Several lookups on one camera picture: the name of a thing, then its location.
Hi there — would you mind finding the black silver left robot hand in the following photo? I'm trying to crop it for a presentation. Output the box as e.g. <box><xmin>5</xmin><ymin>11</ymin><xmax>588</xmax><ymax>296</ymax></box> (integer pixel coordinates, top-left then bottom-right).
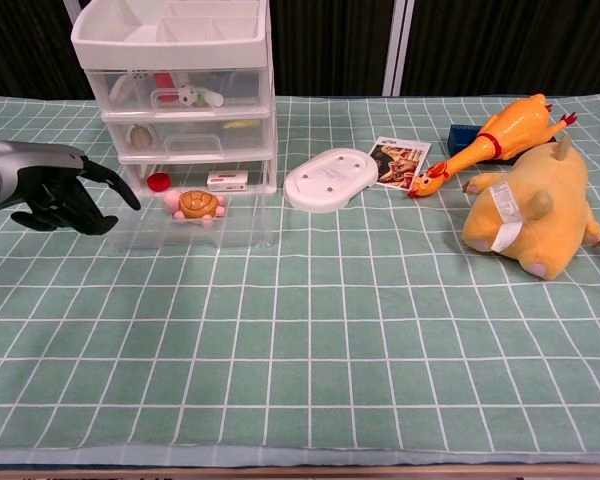
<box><xmin>0</xmin><ymin>141</ymin><xmax>142</xmax><ymax>236</ymax></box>

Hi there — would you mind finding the pink brown turtle toy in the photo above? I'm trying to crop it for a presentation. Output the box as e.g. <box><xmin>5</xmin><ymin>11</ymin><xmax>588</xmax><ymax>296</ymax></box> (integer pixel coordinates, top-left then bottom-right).
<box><xmin>163</xmin><ymin>188</ymin><xmax>227</xmax><ymax>228</ymax></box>

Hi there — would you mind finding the white plastic drawer cabinet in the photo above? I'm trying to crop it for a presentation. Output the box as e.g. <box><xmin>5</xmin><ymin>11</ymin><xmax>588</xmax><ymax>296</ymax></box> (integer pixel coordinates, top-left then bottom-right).
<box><xmin>69</xmin><ymin>0</ymin><xmax>280</xmax><ymax>197</ymax></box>

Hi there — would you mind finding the brown egg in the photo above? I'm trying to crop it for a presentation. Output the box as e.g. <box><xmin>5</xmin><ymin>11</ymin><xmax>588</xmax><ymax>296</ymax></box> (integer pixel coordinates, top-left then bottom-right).
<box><xmin>128</xmin><ymin>123</ymin><xmax>154</xmax><ymax>149</ymax></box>

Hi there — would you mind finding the red toy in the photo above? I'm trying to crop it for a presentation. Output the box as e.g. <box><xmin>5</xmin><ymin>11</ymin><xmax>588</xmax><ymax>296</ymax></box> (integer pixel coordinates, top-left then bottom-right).
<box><xmin>152</xmin><ymin>72</ymin><xmax>177</xmax><ymax>105</ymax></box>

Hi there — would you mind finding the white animal figure toy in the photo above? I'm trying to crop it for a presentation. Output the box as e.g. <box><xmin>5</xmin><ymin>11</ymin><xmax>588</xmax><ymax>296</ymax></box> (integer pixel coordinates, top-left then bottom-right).
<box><xmin>177</xmin><ymin>84</ymin><xmax>225</xmax><ymax>109</ymax></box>

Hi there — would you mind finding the small white red box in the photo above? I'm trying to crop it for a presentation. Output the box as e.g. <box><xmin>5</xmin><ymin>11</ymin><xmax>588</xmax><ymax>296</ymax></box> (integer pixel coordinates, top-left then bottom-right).
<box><xmin>206</xmin><ymin>171</ymin><xmax>249</xmax><ymax>193</ymax></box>

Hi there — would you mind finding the white oval plastic base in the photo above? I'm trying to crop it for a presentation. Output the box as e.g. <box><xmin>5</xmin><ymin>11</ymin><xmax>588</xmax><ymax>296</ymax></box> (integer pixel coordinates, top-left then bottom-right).
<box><xmin>283</xmin><ymin>147</ymin><xmax>380</xmax><ymax>214</ymax></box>

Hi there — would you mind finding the green checked tablecloth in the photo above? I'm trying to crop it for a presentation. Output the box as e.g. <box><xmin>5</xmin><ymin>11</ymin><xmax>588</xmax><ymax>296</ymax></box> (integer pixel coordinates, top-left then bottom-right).
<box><xmin>0</xmin><ymin>92</ymin><xmax>600</xmax><ymax>466</ymax></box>

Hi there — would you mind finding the picture card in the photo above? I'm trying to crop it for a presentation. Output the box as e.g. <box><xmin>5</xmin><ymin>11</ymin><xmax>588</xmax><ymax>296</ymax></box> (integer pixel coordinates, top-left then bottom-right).
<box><xmin>376</xmin><ymin>137</ymin><xmax>433</xmax><ymax>190</ymax></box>

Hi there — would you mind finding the dark blue box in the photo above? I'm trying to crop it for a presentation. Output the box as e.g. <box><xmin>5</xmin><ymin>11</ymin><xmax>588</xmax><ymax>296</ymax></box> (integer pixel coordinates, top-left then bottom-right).
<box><xmin>448</xmin><ymin>123</ymin><xmax>561</xmax><ymax>164</ymax></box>

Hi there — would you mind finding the orange rubber chicken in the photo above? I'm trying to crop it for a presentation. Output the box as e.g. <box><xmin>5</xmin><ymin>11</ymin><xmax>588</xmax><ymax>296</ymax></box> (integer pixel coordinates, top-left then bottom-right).
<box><xmin>407</xmin><ymin>93</ymin><xmax>579</xmax><ymax>200</ymax></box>

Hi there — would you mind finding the yellow plush pig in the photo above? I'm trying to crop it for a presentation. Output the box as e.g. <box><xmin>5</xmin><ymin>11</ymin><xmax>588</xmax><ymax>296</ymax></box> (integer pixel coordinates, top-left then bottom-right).
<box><xmin>461</xmin><ymin>135</ymin><xmax>600</xmax><ymax>281</ymax></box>

